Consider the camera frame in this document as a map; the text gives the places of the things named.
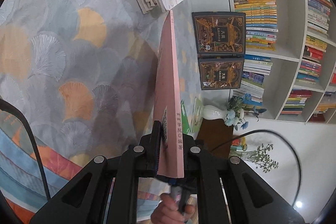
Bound pink cover book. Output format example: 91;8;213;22
153;11;184;178

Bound black left cable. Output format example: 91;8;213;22
0;99;52;201

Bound black cable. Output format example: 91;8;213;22
0;99;52;201
209;129;302;208

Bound green cover book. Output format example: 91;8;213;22
181;97;203;135

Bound black right cable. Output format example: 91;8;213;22
209;129;302;208

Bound person's hand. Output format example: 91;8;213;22
150;193;195;224

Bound blue artificial flowers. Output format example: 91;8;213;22
224;93;267;130

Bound yellow spine book row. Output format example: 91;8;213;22
234;0;278;51

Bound white ceramic vase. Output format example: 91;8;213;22
202;105;228;121

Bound grey leaf-pattern tablecloth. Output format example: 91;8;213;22
0;0;206;224

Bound white bookshelf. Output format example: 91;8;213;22
180;0;336;125

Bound dark ornate book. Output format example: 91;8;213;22
191;11;246;55
198;57;244;90

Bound lower dark ornate book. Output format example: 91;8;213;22
198;57;244;90

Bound green sprig plant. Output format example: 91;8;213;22
247;143;279;173

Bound colourful jars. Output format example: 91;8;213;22
230;137;248;152

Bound dark wooden cabinet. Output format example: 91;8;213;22
195;119;234;159

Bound upper dark ornate book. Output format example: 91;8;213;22
191;11;246;55

